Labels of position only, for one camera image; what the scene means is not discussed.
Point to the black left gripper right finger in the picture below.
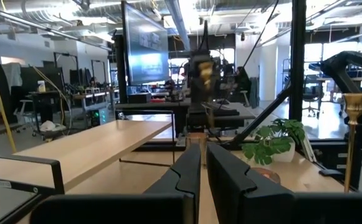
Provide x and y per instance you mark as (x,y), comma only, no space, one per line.
(230,186)

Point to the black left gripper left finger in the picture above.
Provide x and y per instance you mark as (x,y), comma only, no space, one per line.
(183,174)

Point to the brass candlestick holder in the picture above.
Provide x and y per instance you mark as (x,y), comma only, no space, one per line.
(355,105)
(205,73)

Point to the brown glass candle jar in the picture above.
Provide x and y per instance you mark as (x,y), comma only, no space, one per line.
(194,144)

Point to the orange candle jar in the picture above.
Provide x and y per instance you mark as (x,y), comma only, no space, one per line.
(269,175)

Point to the dark office desk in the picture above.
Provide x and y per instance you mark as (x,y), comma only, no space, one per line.
(155,107)

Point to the person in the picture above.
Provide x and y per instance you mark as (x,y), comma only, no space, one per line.
(93,82)
(242,81)

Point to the green potted plant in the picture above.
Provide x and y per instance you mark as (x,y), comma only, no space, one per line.
(268,146)

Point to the large computer monitor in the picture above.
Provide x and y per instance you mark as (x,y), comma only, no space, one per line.
(146,46)

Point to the wooden shelf with black legs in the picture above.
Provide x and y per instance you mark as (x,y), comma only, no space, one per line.
(90,146)

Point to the computer tower green light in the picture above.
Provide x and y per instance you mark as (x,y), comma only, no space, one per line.
(98,115)

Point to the flat black device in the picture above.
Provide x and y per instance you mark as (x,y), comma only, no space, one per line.
(331,172)

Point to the black office chair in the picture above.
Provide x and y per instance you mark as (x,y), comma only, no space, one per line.
(312,93)

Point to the black aluminium table frame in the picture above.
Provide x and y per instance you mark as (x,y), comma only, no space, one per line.
(297,62)

